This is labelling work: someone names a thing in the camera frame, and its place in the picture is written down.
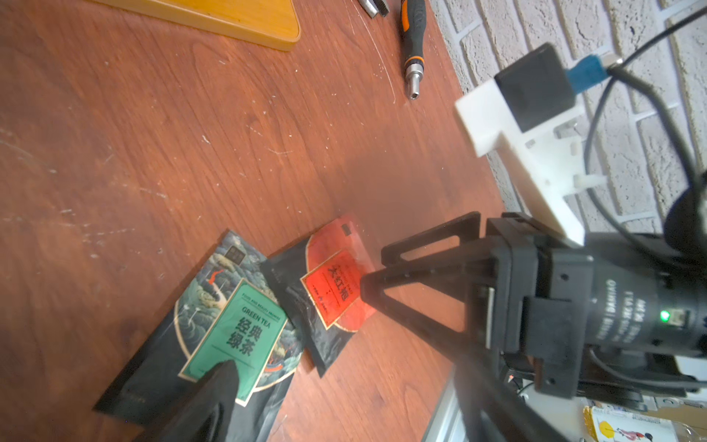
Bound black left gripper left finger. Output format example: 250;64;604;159
134;360;239;442

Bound orange handled groove pliers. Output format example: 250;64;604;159
358;0;390;18

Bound green tea bag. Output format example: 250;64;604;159
94;230;304;441

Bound red tea bag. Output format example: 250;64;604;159
261;215;376;376

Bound yellow printed packet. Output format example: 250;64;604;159
583;407;679;442

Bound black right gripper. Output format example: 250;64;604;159
361;212;594;398

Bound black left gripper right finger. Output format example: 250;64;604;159
454;355;564;441

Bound yellow wooden two-tier shelf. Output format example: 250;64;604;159
100;0;301;52

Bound black orange ratchet screwdriver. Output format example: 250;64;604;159
401;0;427;101

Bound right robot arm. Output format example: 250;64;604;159
361;178;706;399

